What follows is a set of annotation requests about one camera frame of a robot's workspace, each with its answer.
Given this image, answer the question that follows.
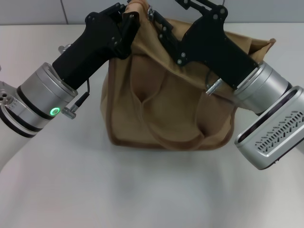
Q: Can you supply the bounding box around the khaki canvas food bag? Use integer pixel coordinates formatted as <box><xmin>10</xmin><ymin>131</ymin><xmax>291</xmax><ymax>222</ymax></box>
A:
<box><xmin>100</xmin><ymin>0</ymin><xmax>277</xmax><ymax>151</ymax></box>

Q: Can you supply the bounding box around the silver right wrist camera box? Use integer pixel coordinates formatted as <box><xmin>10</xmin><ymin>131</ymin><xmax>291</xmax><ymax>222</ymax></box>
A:
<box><xmin>234</xmin><ymin>85</ymin><xmax>304</xmax><ymax>171</ymax></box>

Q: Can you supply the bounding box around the right gripper cable with plugs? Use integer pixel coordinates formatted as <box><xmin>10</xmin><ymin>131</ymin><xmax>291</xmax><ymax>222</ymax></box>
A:
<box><xmin>204</xmin><ymin>68</ymin><xmax>223</xmax><ymax>96</ymax></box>

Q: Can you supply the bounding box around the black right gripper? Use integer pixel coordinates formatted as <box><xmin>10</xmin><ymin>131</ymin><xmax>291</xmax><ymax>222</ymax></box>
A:
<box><xmin>152</xmin><ymin>0</ymin><xmax>259</xmax><ymax>90</ymax></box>

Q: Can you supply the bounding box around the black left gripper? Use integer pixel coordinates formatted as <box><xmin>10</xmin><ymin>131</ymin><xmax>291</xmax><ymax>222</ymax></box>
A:
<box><xmin>51</xmin><ymin>2</ymin><xmax>141</xmax><ymax>90</ymax></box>

